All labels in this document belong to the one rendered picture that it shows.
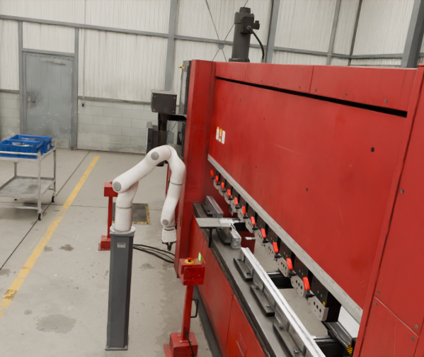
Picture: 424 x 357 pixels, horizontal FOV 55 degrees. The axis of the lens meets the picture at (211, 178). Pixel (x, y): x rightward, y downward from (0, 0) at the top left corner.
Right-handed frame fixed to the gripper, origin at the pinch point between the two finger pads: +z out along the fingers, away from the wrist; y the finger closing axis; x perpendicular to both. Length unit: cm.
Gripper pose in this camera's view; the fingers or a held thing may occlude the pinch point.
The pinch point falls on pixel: (169, 247)
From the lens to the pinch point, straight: 303.2
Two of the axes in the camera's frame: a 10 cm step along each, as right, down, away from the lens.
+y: -9.7, 0.6, -2.5
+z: -0.2, 9.6, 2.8
